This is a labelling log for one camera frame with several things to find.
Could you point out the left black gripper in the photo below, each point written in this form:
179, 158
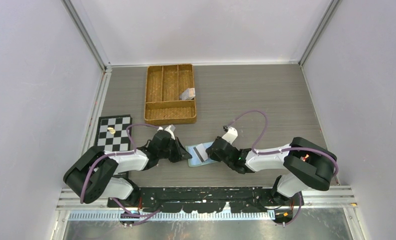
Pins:
181, 153

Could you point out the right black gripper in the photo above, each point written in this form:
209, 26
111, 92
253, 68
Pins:
212, 154

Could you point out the green card holder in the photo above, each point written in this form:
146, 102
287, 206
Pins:
193, 162

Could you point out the stack of cards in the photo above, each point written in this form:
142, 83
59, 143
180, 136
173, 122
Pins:
188, 94

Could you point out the woven wicker divided tray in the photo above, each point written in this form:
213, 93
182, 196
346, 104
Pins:
164, 85

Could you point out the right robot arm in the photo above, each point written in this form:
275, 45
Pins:
308, 165

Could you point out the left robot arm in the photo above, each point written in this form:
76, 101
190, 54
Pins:
97, 173

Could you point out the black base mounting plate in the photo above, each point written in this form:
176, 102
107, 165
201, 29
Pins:
253, 199

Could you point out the black white chessboard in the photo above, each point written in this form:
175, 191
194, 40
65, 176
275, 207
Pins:
113, 142

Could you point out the cream chess piece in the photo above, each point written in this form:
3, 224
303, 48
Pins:
111, 130

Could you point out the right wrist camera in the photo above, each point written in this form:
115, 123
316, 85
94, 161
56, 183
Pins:
230, 135

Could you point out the aluminium front rail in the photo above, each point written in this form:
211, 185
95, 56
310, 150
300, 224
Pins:
335, 197

